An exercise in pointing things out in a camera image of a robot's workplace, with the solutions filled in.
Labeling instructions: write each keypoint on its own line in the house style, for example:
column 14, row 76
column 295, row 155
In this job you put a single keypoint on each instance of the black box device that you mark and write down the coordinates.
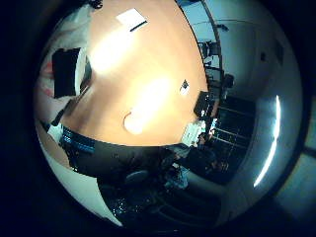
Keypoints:
column 203, row 104

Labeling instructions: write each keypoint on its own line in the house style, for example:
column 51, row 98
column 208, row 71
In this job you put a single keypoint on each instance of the long ceiling light strip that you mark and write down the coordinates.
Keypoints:
column 270, row 141

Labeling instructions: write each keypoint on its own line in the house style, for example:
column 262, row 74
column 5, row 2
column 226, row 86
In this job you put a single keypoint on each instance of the seated person in dark clothes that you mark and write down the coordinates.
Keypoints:
column 204, row 159

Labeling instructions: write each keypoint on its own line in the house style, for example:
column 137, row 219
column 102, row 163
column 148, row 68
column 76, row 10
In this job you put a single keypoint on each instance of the white paper sheet marker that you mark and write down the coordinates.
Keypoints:
column 131, row 18

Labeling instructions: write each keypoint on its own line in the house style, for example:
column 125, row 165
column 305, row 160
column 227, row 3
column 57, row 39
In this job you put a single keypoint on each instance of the blue aluminium table rail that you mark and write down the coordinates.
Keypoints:
column 78, row 142

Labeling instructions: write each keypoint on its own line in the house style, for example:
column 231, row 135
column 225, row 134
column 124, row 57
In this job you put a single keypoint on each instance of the small black white tag marker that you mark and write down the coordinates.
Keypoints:
column 184, row 86

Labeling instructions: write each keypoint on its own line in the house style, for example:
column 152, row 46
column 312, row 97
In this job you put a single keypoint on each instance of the dark shelving unit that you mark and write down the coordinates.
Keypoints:
column 235, row 125

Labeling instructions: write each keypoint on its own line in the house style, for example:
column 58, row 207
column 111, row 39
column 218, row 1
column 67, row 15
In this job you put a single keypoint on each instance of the white grey box device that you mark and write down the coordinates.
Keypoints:
column 194, row 133

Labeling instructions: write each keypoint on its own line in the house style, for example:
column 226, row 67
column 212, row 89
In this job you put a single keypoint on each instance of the dark office chair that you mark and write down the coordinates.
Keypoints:
column 136, row 176

